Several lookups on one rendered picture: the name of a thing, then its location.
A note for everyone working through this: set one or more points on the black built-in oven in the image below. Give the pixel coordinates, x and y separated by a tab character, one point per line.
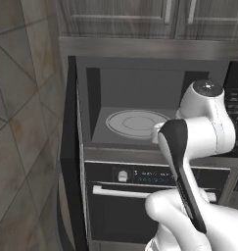
123	215

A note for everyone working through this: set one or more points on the white oven knob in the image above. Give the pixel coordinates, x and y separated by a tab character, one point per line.
122	176

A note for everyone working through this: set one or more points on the grey steel appliance housing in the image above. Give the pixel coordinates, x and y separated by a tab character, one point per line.
140	47

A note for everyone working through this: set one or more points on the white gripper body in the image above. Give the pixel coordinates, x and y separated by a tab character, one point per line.
156	132

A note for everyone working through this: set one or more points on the round grey microwave turntable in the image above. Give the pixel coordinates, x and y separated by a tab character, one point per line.
133	123

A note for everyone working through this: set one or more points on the grey wooden cupboard door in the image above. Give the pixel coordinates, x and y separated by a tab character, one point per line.
117	19
218	23

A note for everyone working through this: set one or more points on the grey microwave oven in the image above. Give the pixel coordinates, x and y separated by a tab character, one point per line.
140	85

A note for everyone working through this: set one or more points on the black microwave door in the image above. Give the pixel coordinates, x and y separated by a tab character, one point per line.
70	114

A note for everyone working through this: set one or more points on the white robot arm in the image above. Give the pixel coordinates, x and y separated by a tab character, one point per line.
205	130

